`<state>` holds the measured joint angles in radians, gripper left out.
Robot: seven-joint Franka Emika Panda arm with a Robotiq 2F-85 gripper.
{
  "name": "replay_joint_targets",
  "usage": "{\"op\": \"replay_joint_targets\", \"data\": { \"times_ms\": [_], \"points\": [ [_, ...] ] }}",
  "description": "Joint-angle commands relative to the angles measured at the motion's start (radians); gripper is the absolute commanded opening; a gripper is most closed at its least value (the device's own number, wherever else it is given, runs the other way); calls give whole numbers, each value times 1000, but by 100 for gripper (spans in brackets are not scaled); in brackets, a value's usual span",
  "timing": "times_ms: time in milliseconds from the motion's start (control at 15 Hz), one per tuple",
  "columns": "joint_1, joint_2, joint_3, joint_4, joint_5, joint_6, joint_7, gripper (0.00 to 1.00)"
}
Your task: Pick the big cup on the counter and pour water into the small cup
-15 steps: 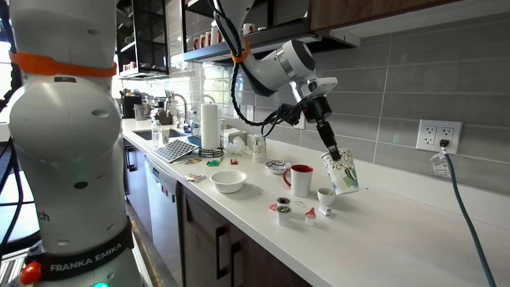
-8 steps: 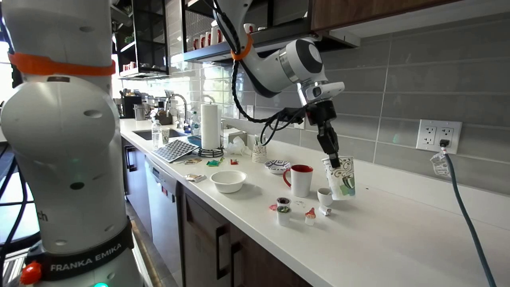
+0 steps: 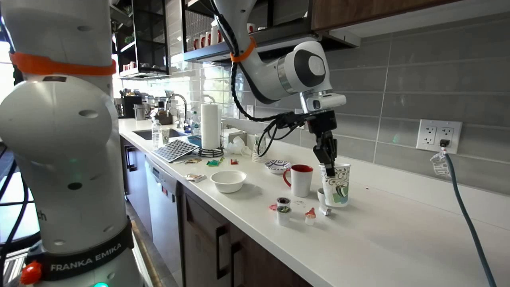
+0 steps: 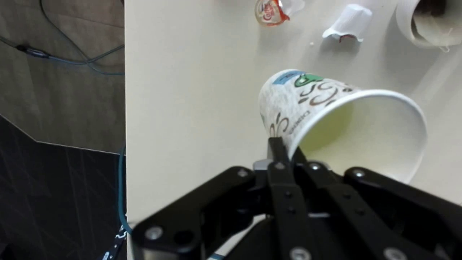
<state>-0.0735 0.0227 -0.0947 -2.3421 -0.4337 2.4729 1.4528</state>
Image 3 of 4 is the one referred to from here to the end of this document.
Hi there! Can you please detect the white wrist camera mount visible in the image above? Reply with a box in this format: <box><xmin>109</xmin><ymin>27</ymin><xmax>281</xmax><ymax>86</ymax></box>
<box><xmin>300</xmin><ymin>92</ymin><xmax>348</xmax><ymax>115</ymax></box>

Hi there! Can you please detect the grey grid drying rack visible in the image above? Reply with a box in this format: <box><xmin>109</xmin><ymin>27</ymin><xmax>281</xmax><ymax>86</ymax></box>
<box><xmin>154</xmin><ymin>139</ymin><xmax>200</xmax><ymax>164</ymax></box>

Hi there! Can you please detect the white paper towel roll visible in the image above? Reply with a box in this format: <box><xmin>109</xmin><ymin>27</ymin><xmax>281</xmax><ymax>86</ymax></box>
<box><xmin>200</xmin><ymin>102</ymin><xmax>222</xmax><ymax>151</ymax></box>

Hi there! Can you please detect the wooden wall cabinet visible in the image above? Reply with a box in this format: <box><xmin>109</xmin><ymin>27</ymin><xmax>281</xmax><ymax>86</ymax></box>
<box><xmin>310</xmin><ymin>0</ymin><xmax>461</xmax><ymax>32</ymax></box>

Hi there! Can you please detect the black shelving unit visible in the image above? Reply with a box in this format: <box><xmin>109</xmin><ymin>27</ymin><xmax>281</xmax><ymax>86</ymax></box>
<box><xmin>111</xmin><ymin>0</ymin><xmax>173</xmax><ymax>81</ymax></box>

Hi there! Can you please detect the kitchen sink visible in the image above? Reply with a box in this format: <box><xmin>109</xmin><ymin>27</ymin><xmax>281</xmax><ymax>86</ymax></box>
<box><xmin>133</xmin><ymin>126</ymin><xmax>187</xmax><ymax>143</ymax></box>

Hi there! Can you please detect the dark kettle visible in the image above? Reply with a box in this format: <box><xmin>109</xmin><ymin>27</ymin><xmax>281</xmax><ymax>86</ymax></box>
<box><xmin>150</xmin><ymin>100</ymin><xmax>176</xmax><ymax>127</ymax></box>

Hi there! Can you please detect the white mug red inside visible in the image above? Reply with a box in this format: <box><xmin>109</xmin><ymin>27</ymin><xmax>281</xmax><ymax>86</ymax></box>
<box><xmin>283</xmin><ymin>163</ymin><xmax>316</xmax><ymax>199</ymax></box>

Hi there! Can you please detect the white printed paper cup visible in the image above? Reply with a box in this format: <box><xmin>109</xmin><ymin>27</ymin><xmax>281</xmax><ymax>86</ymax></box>
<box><xmin>248</xmin><ymin>132</ymin><xmax>264</xmax><ymax>158</ymax></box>

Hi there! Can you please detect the black wire towel holder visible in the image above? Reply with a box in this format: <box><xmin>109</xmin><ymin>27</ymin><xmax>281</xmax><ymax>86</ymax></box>
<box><xmin>198</xmin><ymin>92</ymin><xmax>227</xmax><ymax>159</ymax></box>

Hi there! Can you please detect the clear cable tag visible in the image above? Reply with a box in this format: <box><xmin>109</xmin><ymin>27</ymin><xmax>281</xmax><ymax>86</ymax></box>
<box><xmin>429</xmin><ymin>148</ymin><xmax>455</xmax><ymax>180</ymax></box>

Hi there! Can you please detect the white outlet with plug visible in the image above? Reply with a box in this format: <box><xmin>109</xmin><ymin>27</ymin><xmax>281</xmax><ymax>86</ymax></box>
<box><xmin>415</xmin><ymin>118</ymin><xmax>464</xmax><ymax>156</ymax></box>

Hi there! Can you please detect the stainless dishwasher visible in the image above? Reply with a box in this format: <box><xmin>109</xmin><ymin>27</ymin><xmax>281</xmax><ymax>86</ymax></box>
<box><xmin>142</xmin><ymin>155</ymin><xmax>187</xmax><ymax>287</ymax></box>

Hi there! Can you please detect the clear drinking glass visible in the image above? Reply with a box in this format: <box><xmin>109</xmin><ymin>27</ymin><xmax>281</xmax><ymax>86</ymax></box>
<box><xmin>158</xmin><ymin>126</ymin><xmax>173</xmax><ymax>147</ymax></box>

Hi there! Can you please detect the wooden base cabinet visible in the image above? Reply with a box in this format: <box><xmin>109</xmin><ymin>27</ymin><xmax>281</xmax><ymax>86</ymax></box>
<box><xmin>177</xmin><ymin>182</ymin><xmax>316</xmax><ymax>287</ymax></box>

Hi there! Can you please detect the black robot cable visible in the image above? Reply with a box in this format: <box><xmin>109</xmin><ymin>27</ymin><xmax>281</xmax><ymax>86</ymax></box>
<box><xmin>228</xmin><ymin>54</ymin><xmax>316</xmax><ymax>159</ymax></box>

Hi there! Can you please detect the white ceramic bowl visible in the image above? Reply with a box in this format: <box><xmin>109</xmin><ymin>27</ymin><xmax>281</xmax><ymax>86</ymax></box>
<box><xmin>211</xmin><ymin>169</ymin><xmax>249</xmax><ymax>194</ymax></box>

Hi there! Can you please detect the crumpled clear plastic bag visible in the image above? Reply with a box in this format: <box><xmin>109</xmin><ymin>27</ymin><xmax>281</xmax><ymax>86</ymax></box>
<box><xmin>220</xmin><ymin>126</ymin><xmax>251</xmax><ymax>156</ymax></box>

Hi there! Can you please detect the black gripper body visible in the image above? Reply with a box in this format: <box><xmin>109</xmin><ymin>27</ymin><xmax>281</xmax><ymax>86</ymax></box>
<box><xmin>308</xmin><ymin>110</ymin><xmax>340</xmax><ymax>153</ymax></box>

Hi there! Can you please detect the orange strap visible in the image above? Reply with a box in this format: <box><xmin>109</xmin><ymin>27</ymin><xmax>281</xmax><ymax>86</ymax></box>
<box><xmin>228</xmin><ymin>38</ymin><xmax>259</xmax><ymax>65</ymax></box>
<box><xmin>10</xmin><ymin>51</ymin><xmax>118</xmax><ymax>78</ymax></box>

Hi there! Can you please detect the chrome faucet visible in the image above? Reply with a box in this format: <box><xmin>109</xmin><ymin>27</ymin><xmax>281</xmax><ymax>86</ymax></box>
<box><xmin>169</xmin><ymin>91</ymin><xmax>192</xmax><ymax>131</ymax></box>

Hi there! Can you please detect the clear snack packet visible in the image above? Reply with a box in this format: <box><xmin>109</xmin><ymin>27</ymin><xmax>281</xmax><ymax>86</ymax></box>
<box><xmin>184</xmin><ymin>172</ymin><xmax>209</xmax><ymax>185</ymax></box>

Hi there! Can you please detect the clear glass cup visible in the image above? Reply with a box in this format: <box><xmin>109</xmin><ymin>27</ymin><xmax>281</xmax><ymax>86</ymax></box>
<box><xmin>321</xmin><ymin>161</ymin><xmax>353</xmax><ymax>209</ymax></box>

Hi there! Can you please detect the grey wall shelf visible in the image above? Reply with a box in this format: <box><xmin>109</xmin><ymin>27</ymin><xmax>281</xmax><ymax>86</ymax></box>
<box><xmin>182</xmin><ymin>21</ymin><xmax>356</xmax><ymax>64</ymax></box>

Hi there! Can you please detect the black coffee machine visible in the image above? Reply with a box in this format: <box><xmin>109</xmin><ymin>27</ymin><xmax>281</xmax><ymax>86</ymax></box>
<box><xmin>118</xmin><ymin>88</ymin><xmax>152</xmax><ymax>120</ymax></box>

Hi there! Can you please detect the black cabinet handle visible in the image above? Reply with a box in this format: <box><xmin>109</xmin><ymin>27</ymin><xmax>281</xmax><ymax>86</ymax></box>
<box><xmin>214</xmin><ymin>225</ymin><xmax>233</xmax><ymax>281</ymax></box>
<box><xmin>232</xmin><ymin>241</ymin><xmax>248</xmax><ymax>287</ymax></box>

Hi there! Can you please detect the clear plastic bottle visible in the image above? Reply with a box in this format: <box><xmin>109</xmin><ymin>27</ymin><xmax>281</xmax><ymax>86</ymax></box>
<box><xmin>150</xmin><ymin>118</ymin><xmax>163</xmax><ymax>148</ymax></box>

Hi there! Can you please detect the blue green power cable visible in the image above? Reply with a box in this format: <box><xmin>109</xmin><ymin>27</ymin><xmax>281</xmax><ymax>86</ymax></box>
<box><xmin>439</xmin><ymin>139</ymin><xmax>499</xmax><ymax>287</ymax></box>

